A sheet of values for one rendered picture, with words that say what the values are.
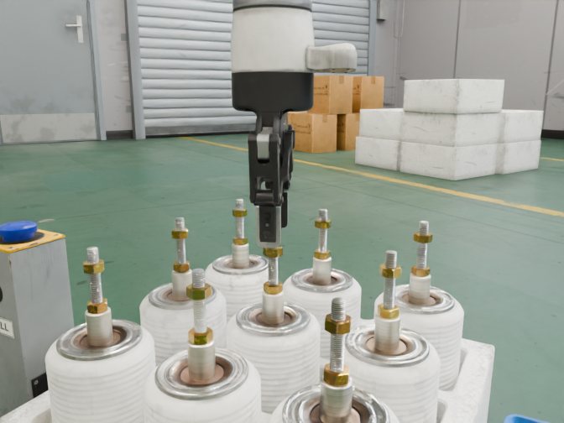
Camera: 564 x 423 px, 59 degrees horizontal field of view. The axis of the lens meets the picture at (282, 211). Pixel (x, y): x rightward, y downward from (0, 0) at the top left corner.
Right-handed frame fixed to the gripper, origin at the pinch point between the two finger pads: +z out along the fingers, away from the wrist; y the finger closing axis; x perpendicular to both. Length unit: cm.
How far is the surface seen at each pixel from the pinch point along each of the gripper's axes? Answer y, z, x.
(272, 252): 1.0, 2.6, 0.0
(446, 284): -76, 35, 35
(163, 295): -4.0, 9.8, -12.9
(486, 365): -5.4, 17.1, 23.1
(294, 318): 0.3, 9.8, 2.1
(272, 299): 1.3, 7.4, 0.0
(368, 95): -388, -10, 34
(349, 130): -374, 19, 18
